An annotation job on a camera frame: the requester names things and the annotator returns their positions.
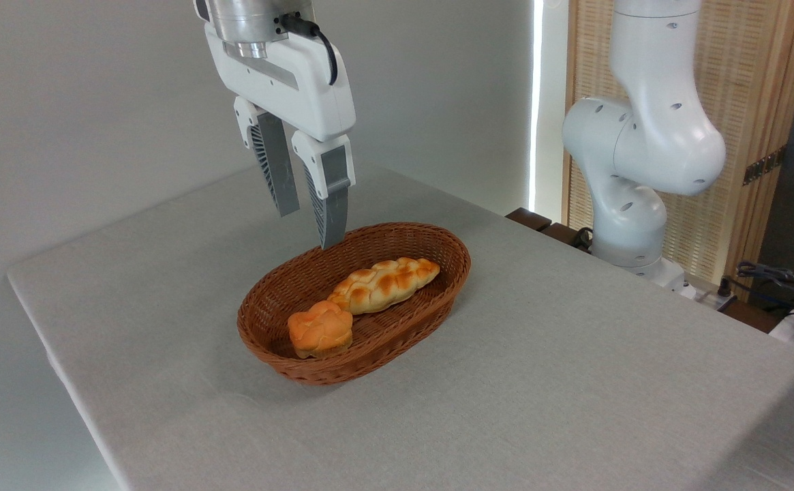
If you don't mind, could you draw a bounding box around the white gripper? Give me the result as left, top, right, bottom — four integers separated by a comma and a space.
204, 23, 357, 250

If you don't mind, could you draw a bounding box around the orange flower-shaped bread bun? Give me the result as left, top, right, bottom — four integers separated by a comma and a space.
287, 300, 354, 360

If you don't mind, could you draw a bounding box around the long braided bread loaf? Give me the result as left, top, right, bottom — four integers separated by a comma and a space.
327, 257, 441, 316

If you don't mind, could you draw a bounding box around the brown oval wicker basket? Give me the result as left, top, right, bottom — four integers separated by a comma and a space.
236, 222, 472, 387

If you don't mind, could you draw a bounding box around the grey tablecloth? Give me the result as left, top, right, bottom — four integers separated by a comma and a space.
7, 160, 794, 491

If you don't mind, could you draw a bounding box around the white power strip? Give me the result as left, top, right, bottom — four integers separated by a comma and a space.
691, 285, 739, 313

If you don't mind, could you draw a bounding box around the wooden slatted folding screen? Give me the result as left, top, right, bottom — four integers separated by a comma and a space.
563, 0, 794, 302

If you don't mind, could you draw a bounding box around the black screen hinge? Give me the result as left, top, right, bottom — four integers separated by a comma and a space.
742, 145, 787, 186

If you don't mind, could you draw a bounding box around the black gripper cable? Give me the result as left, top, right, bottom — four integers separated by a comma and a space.
281, 14, 339, 87

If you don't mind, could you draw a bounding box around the bundle of dark cables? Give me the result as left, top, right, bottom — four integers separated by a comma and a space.
718, 252, 794, 323

